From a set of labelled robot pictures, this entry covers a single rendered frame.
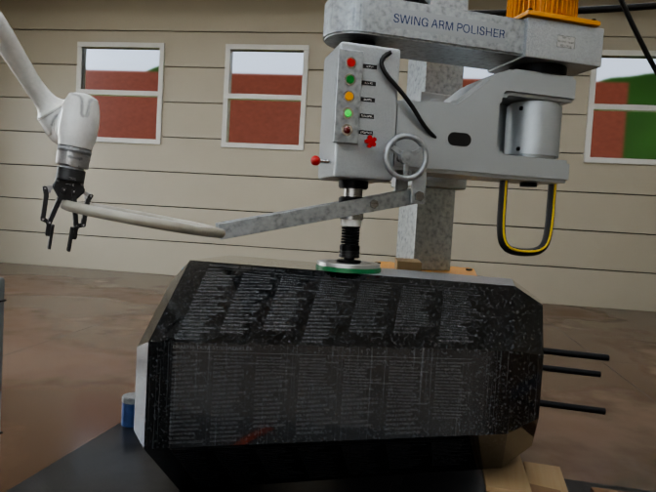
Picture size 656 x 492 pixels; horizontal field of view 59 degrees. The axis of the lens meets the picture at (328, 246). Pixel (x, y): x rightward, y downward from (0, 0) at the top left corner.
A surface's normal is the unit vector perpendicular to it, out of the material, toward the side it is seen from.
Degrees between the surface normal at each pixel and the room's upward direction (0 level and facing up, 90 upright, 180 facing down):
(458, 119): 90
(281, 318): 45
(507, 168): 90
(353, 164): 90
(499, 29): 90
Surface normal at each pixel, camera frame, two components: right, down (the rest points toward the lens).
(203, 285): -0.11, -0.68
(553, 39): 0.25, 0.07
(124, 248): -0.14, 0.04
